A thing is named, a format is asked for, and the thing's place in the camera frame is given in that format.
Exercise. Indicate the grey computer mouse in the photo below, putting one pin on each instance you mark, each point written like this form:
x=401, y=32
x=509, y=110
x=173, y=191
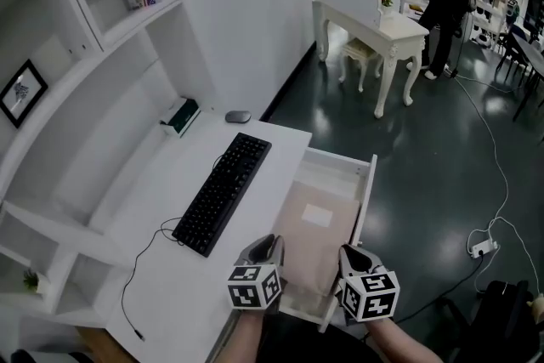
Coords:
x=238, y=117

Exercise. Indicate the person's left forearm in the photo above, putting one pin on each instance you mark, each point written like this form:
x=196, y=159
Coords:
x=246, y=338

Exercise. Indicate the black picture frame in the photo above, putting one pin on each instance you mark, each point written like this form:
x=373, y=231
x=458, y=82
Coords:
x=22, y=92

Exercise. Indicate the white drawer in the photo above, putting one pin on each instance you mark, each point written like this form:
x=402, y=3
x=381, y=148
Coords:
x=336, y=170

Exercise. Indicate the black office chair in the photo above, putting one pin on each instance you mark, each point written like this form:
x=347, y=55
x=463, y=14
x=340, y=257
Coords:
x=501, y=319

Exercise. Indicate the dark table with chairs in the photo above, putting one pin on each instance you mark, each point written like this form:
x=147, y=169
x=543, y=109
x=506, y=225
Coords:
x=527, y=55

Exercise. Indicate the white padded stool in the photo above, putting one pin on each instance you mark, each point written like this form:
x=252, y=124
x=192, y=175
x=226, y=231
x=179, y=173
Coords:
x=361, y=53

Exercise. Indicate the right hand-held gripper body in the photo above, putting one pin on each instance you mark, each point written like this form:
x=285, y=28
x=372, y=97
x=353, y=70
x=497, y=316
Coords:
x=370, y=295

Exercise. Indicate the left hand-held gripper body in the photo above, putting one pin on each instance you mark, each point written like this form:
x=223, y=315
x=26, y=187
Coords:
x=255, y=285

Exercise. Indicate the black keyboard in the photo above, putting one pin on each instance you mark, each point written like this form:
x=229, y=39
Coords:
x=223, y=195

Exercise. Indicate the pink paper folder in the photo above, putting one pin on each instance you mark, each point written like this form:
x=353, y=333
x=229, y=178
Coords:
x=306, y=244

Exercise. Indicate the person's dark clothing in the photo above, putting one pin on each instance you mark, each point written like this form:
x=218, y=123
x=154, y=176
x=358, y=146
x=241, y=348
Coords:
x=314, y=342

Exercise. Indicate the person's right forearm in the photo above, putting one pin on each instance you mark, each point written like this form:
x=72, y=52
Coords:
x=404, y=342

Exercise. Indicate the white shelving unit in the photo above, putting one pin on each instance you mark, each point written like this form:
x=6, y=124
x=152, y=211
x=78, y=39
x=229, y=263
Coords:
x=127, y=98

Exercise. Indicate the white power strip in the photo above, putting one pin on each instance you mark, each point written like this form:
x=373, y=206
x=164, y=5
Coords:
x=483, y=248

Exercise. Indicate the white desk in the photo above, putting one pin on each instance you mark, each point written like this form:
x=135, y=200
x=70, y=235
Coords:
x=170, y=289

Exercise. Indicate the small potted plant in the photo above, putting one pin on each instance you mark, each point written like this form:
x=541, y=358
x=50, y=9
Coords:
x=32, y=280

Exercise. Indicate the white dressing table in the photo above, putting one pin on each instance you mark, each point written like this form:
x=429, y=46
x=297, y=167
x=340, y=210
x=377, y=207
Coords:
x=382, y=27

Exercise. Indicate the small flower pot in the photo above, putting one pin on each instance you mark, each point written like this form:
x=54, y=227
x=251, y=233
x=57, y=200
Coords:
x=386, y=2

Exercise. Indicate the green and white box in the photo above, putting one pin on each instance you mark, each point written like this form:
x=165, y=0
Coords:
x=183, y=117

